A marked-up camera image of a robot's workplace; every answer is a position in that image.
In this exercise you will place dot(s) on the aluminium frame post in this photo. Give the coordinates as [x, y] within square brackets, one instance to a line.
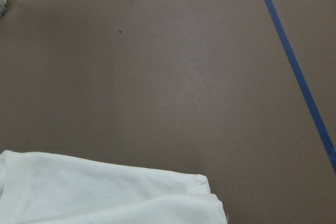
[3, 5]

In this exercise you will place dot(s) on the white long-sleeve printed shirt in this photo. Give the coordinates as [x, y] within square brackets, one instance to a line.
[41, 187]

